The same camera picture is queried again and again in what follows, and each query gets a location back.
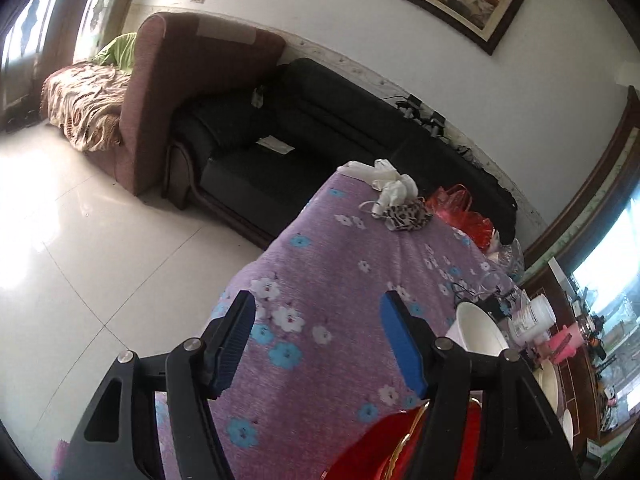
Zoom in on brown fabric sofa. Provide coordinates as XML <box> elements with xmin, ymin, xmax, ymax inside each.
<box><xmin>82</xmin><ymin>12</ymin><xmax>287</xmax><ymax>197</ymax></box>

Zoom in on pink thermos with knitted sleeve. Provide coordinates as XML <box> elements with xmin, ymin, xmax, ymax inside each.
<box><xmin>547</xmin><ymin>324</ymin><xmax>587</xmax><ymax>363</ymax></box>

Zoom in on red plastic bag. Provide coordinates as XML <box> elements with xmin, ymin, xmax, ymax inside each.
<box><xmin>425</xmin><ymin>184</ymin><xmax>473</xmax><ymax>226</ymax></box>

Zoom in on white cloth gloves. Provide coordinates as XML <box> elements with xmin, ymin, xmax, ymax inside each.
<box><xmin>340</xmin><ymin>159</ymin><xmax>420</xmax><ymax>211</ymax></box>

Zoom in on glass panelled wooden door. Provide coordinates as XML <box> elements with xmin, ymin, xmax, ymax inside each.
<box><xmin>0</xmin><ymin>0</ymin><xmax>118</xmax><ymax>133</ymax></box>

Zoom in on small deep white bowl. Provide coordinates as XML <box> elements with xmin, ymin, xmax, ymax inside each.
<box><xmin>445</xmin><ymin>301</ymin><xmax>510</xmax><ymax>358</ymax></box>

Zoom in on orange-red plastic bag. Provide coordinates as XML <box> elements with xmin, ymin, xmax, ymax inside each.
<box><xmin>462</xmin><ymin>210</ymin><xmax>496</xmax><ymax>253</ymax></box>

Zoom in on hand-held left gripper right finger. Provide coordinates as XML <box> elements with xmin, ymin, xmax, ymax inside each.
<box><xmin>380</xmin><ymin>290</ymin><xmax>586</xmax><ymax>480</ymax></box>

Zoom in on clear plastic bag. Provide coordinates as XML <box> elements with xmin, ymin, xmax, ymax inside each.
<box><xmin>492</xmin><ymin>237</ymin><xmax>526</xmax><ymax>281</ymax></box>

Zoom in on purple floral tablecloth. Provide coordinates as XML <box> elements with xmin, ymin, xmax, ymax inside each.
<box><xmin>50</xmin><ymin>170</ymin><xmax>526</xmax><ymax>480</ymax></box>

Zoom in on white plastic jar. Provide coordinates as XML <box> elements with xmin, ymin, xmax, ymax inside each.
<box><xmin>507</xmin><ymin>294</ymin><xmax>557</xmax><ymax>347</ymax></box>

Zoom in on brown patterned blanket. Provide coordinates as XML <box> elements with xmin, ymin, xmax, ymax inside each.
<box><xmin>41</xmin><ymin>62</ymin><xmax>133</xmax><ymax>153</ymax></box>

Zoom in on green pillow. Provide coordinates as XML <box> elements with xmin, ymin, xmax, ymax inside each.
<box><xmin>95</xmin><ymin>32</ymin><xmax>138</xmax><ymax>68</ymax></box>

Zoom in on red gold-rimmed glass plate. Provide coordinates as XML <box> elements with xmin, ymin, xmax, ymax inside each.
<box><xmin>325</xmin><ymin>400</ymin><xmax>483</xmax><ymax>480</ymax></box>

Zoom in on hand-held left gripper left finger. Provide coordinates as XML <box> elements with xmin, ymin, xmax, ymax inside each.
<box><xmin>52</xmin><ymin>290</ymin><xmax>257</xmax><ymax>480</ymax></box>

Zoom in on black round gadget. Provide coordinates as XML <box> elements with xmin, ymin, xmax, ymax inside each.
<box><xmin>482</xmin><ymin>290</ymin><xmax>516</xmax><ymax>318</ymax></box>

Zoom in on leopard print cloth pouch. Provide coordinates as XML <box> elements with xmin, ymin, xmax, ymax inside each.
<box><xmin>382</xmin><ymin>197</ymin><xmax>435</xmax><ymax>233</ymax></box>

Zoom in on dark wooden door frame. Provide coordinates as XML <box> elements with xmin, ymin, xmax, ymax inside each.
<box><xmin>522</xmin><ymin>85</ymin><xmax>640</xmax><ymax>281</ymax></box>

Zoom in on black leather sofa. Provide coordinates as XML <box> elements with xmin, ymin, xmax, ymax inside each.
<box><xmin>162</xmin><ymin>57</ymin><xmax>518</xmax><ymax>251</ymax></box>

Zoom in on white paper sheet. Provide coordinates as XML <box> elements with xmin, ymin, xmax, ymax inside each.
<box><xmin>255</xmin><ymin>136</ymin><xmax>296</xmax><ymax>155</ymax></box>

